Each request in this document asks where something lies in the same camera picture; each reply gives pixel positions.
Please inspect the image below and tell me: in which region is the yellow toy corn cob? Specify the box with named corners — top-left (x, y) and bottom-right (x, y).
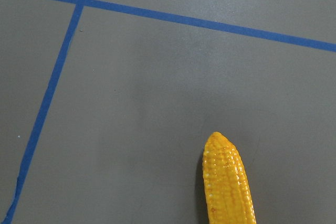
top-left (202, 132), bottom-right (257, 223)

